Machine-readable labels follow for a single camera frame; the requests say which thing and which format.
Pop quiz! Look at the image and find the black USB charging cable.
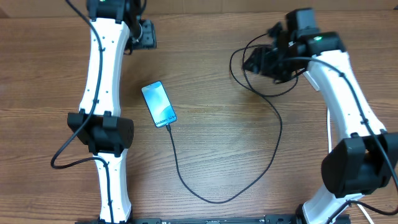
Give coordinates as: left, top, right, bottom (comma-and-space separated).
165, 32, 299, 205

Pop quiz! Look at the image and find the Galaxy smartphone blue screen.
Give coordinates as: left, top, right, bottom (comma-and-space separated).
141, 81, 177, 128

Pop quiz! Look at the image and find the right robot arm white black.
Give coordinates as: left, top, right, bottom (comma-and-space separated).
242, 8, 397, 223

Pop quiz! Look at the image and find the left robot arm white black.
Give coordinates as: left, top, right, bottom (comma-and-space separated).
67, 0, 156, 223

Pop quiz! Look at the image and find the white power strip cord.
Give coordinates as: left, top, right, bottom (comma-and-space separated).
325, 107, 376, 224

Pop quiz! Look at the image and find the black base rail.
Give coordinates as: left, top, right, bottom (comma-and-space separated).
74, 214, 352, 224

